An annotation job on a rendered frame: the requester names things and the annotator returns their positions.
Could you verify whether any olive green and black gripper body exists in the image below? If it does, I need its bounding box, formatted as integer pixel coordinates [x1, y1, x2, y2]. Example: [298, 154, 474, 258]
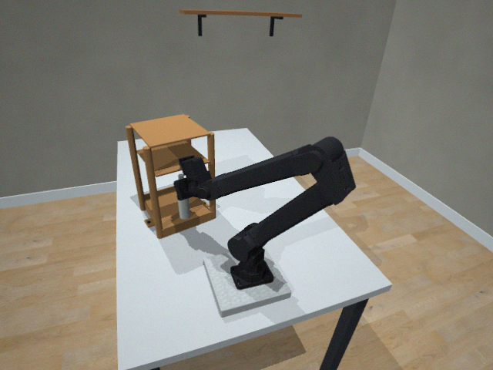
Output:
[173, 180, 193, 200]

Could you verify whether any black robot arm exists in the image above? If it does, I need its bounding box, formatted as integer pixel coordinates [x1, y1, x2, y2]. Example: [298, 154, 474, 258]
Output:
[179, 136, 356, 290]

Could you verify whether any grey bottle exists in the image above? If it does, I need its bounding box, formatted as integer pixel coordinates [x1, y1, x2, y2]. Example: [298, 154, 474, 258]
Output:
[178, 173, 190, 220]

